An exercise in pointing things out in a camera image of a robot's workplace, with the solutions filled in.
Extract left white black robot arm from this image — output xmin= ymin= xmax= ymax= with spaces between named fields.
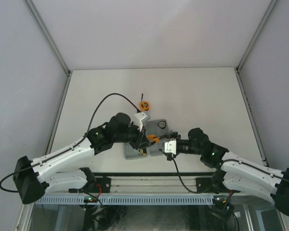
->
xmin=13 ymin=112 xmax=151 ymax=205

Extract orange tape measure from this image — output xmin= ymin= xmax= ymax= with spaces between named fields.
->
xmin=139 ymin=101 xmax=150 ymax=111

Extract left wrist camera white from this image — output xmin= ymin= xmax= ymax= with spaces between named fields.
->
xmin=133 ymin=111 xmax=150 ymax=131

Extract aluminium front rail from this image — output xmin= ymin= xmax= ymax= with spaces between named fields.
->
xmin=96 ymin=173 xmax=212 ymax=194

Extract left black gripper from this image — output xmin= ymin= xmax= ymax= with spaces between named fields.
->
xmin=113 ymin=122 xmax=151 ymax=151

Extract grey plastic tool case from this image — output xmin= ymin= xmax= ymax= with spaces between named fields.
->
xmin=123 ymin=119 xmax=171 ymax=160

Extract black yellow screwdriver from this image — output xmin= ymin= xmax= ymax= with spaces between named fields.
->
xmin=141 ymin=149 xmax=147 ymax=155

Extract aluminium frame post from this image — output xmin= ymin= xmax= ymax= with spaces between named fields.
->
xmin=23 ymin=0 xmax=70 ymax=76
xmin=236 ymin=0 xmax=279 ymax=73

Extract orange black pliers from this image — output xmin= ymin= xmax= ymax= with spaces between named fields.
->
xmin=146 ymin=134 xmax=169 ymax=143

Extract left aluminium frame post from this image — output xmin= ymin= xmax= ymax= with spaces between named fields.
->
xmin=23 ymin=0 xmax=70 ymax=76

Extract blue slotted cable duct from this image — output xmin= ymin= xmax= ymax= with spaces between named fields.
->
xmin=36 ymin=195 xmax=214 ymax=205

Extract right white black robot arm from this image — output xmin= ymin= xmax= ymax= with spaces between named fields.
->
xmin=162 ymin=128 xmax=289 ymax=217

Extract black tape roll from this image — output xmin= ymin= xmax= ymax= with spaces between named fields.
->
xmin=158 ymin=120 xmax=167 ymax=129

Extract left black camera cable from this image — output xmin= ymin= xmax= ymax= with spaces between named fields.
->
xmin=0 ymin=93 xmax=139 ymax=193

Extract right aluminium frame post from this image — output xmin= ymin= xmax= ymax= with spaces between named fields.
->
xmin=236 ymin=0 xmax=279 ymax=73

